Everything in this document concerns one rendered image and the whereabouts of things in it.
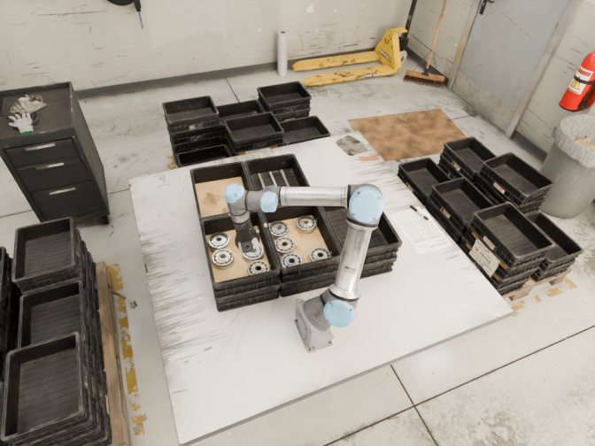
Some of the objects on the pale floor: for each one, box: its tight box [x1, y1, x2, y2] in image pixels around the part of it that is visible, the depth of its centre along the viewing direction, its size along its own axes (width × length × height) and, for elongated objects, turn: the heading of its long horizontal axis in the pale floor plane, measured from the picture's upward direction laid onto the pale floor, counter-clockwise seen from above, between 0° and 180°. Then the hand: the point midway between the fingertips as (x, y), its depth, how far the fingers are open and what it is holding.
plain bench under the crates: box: [128, 131, 514, 446], centre depth 250 cm, size 160×160×70 cm
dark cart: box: [0, 81, 110, 224], centre depth 297 cm, size 60×45×90 cm
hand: (250, 250), depth 178 cm, fingers open, 5 cm apart
